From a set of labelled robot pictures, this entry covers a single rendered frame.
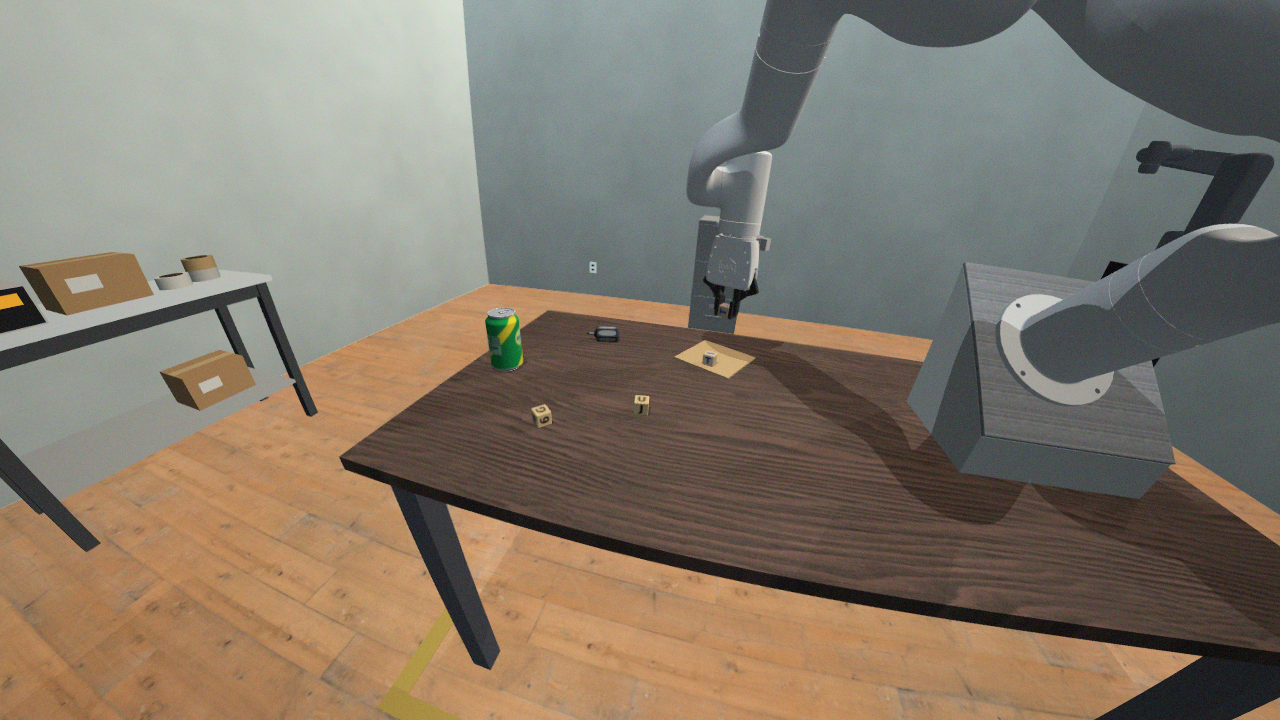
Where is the tan square mat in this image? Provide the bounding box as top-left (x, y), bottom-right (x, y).
top-left (675, 340), bottom-right (755, 380)

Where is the green drink can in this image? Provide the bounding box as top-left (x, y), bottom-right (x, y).
top-left (485, 307), bottom-right (524, 372)

